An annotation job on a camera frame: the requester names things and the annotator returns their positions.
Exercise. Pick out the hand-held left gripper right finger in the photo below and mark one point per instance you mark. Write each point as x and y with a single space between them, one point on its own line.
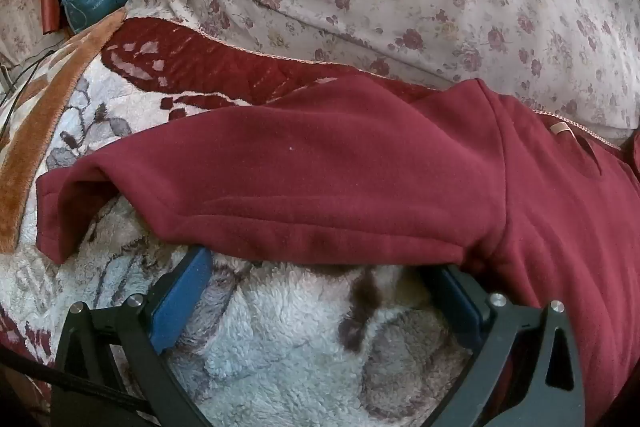
462 302

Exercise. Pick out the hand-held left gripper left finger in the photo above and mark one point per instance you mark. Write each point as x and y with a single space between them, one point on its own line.
182 302

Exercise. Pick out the dark red sweatshirt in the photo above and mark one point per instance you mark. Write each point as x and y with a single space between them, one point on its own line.
325 167

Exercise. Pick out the white floral fleece blanket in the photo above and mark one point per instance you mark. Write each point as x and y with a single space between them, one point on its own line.
280 357

